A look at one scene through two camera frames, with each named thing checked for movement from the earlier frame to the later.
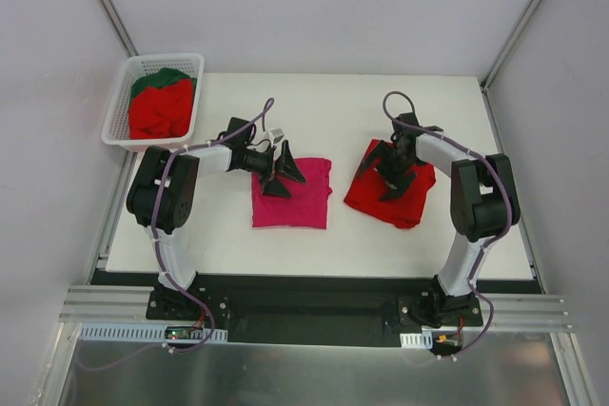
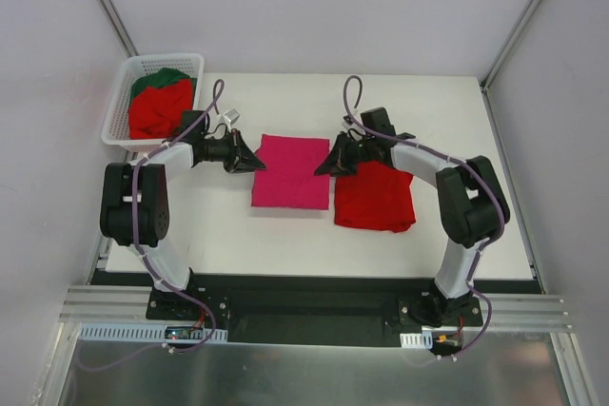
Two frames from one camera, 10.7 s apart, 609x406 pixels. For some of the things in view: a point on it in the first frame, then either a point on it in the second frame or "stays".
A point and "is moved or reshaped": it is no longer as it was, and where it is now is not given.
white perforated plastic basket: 117,125 stays
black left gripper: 274,166 to 236,151
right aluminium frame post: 522,20 stays
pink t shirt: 306,207 is moved or reshaped
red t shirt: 404,209 is moved or reshaped
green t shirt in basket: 162,78 stays
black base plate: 319,309 stays
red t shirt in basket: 161,111 stays
